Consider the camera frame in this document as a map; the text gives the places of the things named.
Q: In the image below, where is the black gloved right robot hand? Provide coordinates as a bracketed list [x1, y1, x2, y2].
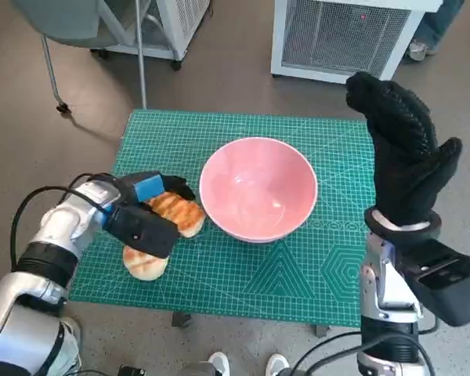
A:
[345, 71, 464, 227]

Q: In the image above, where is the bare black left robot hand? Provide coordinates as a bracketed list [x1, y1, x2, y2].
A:
[115, 171, 197, 215]

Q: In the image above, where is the rectangular striped toy bread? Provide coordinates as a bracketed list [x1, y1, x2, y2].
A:
[146, 190, 206, 239]

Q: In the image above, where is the round toy bread bun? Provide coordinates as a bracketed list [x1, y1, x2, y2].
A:
[122, 244, 170, 282]

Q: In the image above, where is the pink bowl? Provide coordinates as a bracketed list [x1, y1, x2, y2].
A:
[198, 136, 319, 244]

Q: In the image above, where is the green cutting mat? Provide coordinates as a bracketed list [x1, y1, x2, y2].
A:
[68, 109, 422, 328]

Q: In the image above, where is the thin metal pole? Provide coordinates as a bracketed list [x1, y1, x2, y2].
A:
[135, 0, 148, 110]

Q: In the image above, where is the person in blue trousers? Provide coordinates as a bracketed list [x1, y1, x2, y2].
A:
[409, 0, 465, 62]

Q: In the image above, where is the wide white mesh cabinet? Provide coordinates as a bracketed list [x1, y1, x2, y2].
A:
[269, 0, 443, 85]

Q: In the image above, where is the white mesh cabinet on casters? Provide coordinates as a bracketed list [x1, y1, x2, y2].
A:
[89, 0, 212, 71]

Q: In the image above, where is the grey chair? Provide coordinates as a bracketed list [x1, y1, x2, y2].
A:
[11, 0, 142, 114]

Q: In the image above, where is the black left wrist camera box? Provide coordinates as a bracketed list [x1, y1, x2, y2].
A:
[103, 205, 180, 259]

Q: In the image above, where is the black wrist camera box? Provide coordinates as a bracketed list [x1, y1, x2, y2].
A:
[399, 238, 470, 328]
[103, 205, 180, 259]

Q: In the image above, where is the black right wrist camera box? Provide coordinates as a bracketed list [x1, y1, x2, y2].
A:
[399, 238, 470, 328]

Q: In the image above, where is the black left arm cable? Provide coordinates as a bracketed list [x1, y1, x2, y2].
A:
[9, 172, 114, 275]

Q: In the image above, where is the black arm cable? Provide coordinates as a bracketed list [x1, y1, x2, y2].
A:
[9, 172, 114, 275]
[289, 313, 443, 376]

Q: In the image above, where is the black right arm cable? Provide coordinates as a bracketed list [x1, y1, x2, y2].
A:
[289, 313, 443, 376]

